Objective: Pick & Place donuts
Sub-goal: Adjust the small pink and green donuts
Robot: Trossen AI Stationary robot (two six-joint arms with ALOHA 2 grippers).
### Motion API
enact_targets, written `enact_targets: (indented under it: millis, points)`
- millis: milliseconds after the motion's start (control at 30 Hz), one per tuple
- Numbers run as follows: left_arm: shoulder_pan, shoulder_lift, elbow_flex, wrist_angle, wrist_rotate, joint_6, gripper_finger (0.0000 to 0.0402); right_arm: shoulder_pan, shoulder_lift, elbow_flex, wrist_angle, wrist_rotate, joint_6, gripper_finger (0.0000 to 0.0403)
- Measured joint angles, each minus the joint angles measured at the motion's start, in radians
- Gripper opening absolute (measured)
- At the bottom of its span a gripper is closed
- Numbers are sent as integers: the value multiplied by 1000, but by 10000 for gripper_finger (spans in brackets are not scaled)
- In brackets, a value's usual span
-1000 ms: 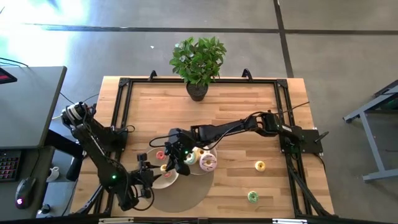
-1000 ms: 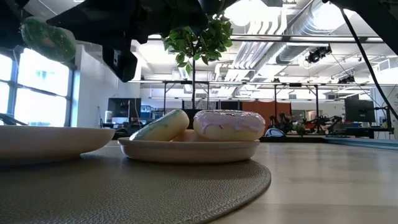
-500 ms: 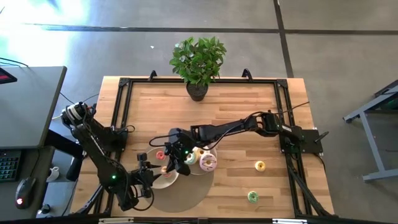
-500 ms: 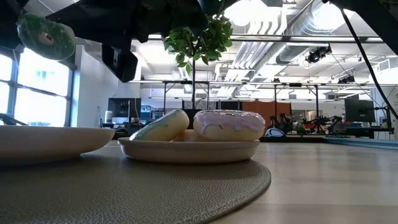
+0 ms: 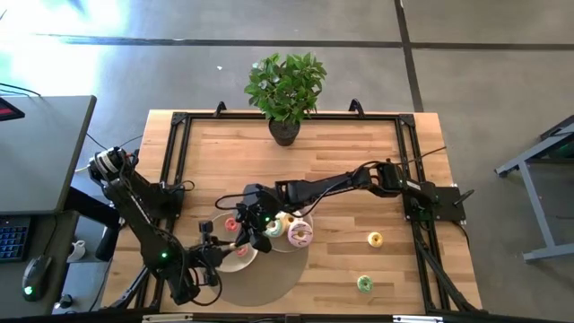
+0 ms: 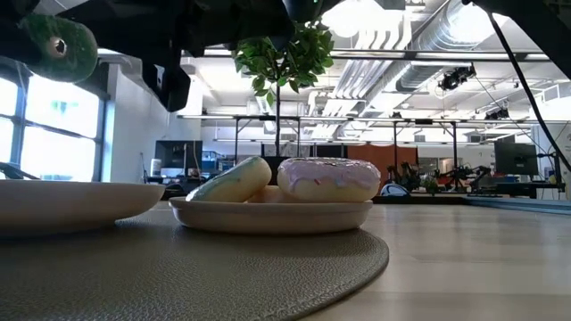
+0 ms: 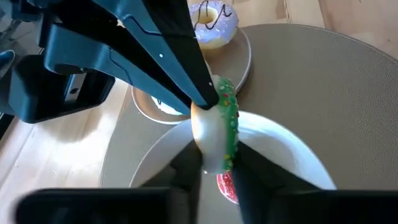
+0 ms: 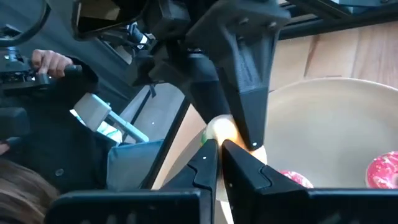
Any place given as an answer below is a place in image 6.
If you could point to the white cylinder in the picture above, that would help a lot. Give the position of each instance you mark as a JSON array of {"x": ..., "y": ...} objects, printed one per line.
[{"x": 154, "y": 167}]

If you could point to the black computer monitor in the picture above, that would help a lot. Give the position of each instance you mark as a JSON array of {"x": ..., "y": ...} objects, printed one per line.
[
  {"x": 516, "y": 158},
  {"x": 178, "y": 156}
]

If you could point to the black background robot arm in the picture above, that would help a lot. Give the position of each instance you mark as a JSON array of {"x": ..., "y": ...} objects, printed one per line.
[{"x": 464, "y": 176}]

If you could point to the green frosted donut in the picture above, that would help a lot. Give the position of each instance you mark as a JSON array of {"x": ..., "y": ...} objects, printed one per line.
[{"x": 76, "y": 58}]

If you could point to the lilac frosted sprinkled donut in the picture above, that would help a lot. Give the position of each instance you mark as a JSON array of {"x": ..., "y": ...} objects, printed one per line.
[{"x": 328, "y": 183}]

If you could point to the small green plant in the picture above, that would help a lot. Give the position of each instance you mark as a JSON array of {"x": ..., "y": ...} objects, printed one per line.
[{"x": 429, "y": 183}]

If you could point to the white blue ball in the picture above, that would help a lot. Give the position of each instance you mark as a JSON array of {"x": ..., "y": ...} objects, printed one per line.
[{"x": 394, "y": 190}]

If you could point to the cream round plate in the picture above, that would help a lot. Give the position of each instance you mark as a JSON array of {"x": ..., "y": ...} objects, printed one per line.
[
  {"x": 67, "y": 205},
  {"x": 267, "y": 220}
]

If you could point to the black ceiling camera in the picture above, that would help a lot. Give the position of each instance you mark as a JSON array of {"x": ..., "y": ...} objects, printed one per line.
[
  {"x": 497, "y": 113},
  {"x": 455, "y": 78}
]

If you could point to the plain tan donut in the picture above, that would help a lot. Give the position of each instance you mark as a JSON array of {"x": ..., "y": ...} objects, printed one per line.
[{"x": 267, "y": 195}]

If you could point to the green potted plant black pot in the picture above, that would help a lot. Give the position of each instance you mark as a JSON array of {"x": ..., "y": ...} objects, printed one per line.
[{"x": 285, "y": 62}]

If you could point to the round grey woven placemat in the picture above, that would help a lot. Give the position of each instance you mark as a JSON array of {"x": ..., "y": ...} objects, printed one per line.
[{"x": 178, "y": 276}]

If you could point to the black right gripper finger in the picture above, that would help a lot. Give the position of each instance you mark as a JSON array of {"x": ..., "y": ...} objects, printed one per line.
[
  {"x": 111, "y": 15},
  {"x": 11, "y": 31}
]

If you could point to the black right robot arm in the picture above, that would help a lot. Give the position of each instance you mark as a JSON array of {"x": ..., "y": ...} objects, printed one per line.
[{"x": 535, "y": 22}]

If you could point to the white donut green stripes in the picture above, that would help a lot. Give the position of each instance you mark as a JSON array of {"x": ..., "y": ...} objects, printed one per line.
[{"x": 232, "y": 183}]

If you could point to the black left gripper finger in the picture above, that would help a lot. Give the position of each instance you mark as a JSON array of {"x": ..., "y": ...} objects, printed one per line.
[{"x": 174, "y": 84}]

